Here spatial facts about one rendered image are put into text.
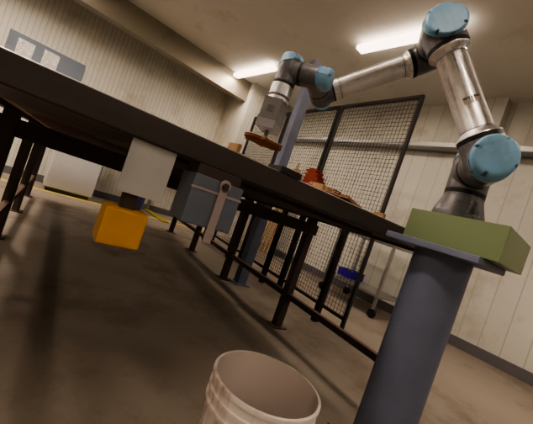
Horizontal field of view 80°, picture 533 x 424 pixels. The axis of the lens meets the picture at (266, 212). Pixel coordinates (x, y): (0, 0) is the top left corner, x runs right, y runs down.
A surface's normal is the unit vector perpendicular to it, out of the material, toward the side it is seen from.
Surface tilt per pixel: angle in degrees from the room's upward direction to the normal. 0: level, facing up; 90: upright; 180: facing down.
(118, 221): 90
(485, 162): 94
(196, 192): 90
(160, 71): 90
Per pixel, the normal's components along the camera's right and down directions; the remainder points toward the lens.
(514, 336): -0.73, -0.25
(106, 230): 0.52, 0.18
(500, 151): -0.25, 0.00
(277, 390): -0.42, -0.20
